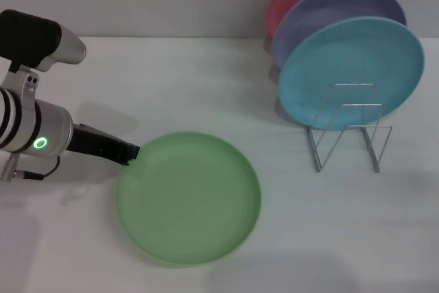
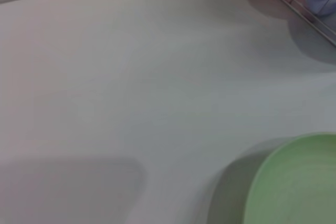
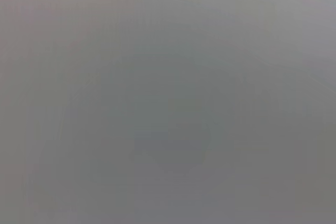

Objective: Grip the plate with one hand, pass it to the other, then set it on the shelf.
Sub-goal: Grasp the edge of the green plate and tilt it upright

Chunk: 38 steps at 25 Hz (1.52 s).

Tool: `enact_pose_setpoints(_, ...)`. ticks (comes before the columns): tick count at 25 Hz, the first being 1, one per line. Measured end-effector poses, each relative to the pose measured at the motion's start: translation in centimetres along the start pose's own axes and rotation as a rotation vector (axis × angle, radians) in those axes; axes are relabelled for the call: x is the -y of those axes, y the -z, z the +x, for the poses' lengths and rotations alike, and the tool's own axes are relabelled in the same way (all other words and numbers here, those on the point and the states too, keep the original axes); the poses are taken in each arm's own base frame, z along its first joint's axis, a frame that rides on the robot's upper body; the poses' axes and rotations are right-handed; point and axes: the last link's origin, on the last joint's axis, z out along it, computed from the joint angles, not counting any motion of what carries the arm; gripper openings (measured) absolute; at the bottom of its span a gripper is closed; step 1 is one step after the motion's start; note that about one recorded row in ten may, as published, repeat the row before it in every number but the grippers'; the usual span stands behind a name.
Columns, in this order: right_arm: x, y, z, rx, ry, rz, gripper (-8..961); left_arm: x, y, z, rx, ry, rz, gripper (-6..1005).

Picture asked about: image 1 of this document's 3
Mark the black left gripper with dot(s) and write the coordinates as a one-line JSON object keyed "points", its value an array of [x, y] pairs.
{"points": [[96, 143]]}

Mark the green plastic plate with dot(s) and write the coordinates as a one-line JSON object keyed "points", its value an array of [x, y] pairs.
{"points": [[188, 204]]}

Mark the light blue plastic plate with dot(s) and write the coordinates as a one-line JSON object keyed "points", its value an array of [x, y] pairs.
{"points": [[346, 63]]}

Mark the purple plastic plate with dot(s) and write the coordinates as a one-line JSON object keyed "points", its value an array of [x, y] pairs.
{"points": [[329, 8]]}

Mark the black silver wrist camera housing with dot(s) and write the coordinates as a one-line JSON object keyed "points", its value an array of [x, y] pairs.
{"points": [[31, 35]]}

